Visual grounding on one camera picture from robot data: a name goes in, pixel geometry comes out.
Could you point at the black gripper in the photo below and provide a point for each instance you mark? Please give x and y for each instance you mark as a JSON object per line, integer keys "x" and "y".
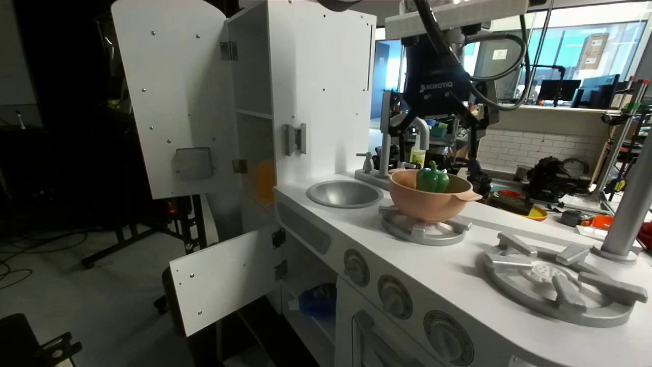
{"x": 434, "y": 74}

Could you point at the green toy pepper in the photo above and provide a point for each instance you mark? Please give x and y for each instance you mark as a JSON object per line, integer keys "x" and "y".
{"x": 433, "y": 180}

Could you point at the white small cabinet door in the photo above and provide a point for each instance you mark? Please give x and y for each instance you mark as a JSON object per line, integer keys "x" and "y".
{"x": 225, "y": 281}

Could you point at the grey office door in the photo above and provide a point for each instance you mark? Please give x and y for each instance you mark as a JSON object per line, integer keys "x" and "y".
{"x": 502, "y": 67}

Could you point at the white tall cabinet door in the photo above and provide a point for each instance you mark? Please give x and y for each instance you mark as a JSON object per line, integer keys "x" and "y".
{"x": 177, "y": 81}

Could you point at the yellow green plastic item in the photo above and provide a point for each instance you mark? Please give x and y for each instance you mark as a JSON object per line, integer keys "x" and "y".
{"x": 416, "y": 156}

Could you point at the grey arched faucet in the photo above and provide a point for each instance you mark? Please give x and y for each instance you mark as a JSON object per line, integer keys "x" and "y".
{"x": 383, "y": 134}

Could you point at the peach plastic bowl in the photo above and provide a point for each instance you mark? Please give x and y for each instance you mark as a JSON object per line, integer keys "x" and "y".
{"x": 429, "y": 204}

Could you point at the grey stove burner grate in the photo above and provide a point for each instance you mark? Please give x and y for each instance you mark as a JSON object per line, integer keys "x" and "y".
{"x": 425, "y": 232}
{"x": 558, "y": 285}

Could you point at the white desk partition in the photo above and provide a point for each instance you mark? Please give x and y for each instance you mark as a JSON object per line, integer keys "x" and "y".
{"x": 537, "y": 134}

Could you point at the red and black item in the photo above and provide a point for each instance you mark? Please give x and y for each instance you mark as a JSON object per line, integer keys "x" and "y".
{"x": 512, "y": 200}

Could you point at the silver round sink basin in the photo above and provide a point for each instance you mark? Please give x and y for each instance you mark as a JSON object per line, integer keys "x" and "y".
{"x": 345, "y": 194}

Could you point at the black bag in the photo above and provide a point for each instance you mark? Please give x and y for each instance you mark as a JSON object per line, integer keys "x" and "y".
{"x": 554, "y": 177}

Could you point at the yellow round item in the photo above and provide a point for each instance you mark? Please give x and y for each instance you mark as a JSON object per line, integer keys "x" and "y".
{"x": 538, "y": 212}

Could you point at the black computer monitor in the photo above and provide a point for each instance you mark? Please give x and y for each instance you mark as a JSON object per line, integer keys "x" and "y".
{"x": 598, "y": 91}
{"x": 560, "y": 91}

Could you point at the white toy kitchen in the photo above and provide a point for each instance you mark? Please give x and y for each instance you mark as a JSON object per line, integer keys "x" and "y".
{"x": 319, "y": 81}

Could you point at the grey round stove knob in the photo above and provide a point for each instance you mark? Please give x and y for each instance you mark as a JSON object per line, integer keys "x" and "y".
{"x": 449, "y": 336}
{"x": 396, "y": 296}
{"x": 357, "y": 267}

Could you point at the orange and white item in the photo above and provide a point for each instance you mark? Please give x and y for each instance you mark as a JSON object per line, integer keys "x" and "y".
{"x": 601, "y": 220}

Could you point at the grey metal pole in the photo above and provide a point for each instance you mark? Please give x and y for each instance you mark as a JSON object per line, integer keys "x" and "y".
{"x": 628, "y": 211}

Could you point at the black floor stand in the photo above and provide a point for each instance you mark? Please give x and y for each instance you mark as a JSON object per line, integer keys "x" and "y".
{"x": 130, "y": 236}

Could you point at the black chair base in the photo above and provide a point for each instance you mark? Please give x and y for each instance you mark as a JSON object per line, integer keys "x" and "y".
{"x": 28, "y": 343}

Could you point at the grey cabinet side bracket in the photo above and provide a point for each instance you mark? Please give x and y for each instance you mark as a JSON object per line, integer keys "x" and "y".
{"x": 296, "y": 138}

